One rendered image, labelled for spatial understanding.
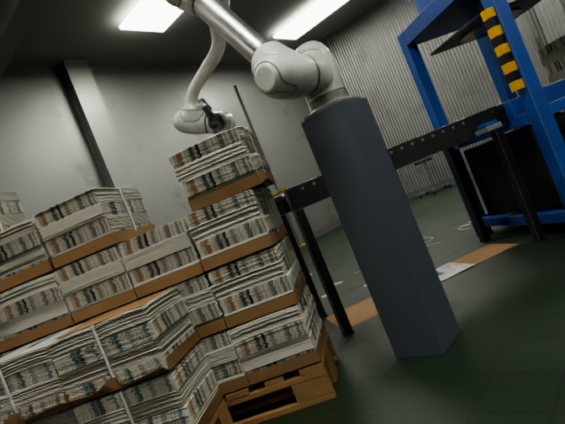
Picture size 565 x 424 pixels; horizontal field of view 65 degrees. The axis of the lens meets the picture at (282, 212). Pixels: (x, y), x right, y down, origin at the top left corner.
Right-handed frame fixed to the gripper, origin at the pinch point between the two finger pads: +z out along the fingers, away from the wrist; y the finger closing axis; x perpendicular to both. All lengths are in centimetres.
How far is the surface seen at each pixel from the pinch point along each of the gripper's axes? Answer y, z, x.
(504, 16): 5, -73, -150
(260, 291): 67, 25, 2
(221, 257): 51, 23, 10
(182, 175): 17.0, 20.5, 11.6
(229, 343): 82, 26, 21
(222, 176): 23.1, 20.2, -1.9
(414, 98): 31, -623, -203
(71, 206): 11, 18, 59
